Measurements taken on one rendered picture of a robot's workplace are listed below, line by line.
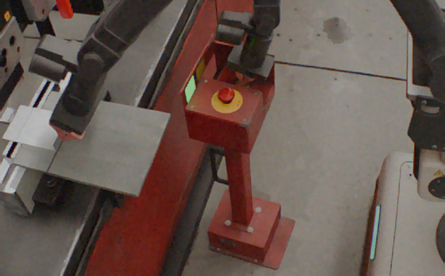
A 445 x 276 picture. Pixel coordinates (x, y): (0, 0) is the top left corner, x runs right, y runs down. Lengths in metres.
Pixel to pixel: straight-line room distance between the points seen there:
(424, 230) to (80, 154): 1.10
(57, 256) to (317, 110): 1.47
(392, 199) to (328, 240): 0.33
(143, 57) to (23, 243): 0.52
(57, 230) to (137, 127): 0.26
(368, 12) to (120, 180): 1.94
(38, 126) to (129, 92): 0.26
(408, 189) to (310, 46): 0.96
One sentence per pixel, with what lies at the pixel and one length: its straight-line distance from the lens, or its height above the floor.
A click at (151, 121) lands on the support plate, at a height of 1.00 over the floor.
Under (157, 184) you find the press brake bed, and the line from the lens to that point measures 1.57.
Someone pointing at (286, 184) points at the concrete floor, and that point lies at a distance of 2.20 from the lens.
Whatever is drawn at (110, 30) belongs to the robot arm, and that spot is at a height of 1.29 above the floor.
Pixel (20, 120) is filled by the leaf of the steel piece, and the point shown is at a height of 1.00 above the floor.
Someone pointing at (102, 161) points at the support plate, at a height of 1.00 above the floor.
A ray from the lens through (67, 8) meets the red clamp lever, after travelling 1.12.
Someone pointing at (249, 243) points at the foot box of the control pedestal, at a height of 0.12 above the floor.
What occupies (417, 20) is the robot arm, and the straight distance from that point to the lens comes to 0.83.
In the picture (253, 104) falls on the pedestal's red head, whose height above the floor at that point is 0.78.
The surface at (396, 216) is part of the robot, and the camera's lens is 1.85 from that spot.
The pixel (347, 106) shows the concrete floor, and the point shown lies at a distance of 2.41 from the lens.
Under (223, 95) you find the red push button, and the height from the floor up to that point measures 0.81.
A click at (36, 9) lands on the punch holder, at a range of 1.09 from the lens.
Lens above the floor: 1.88
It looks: 53 degrees down
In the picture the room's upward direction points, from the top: 8 degrees counter-clockwise
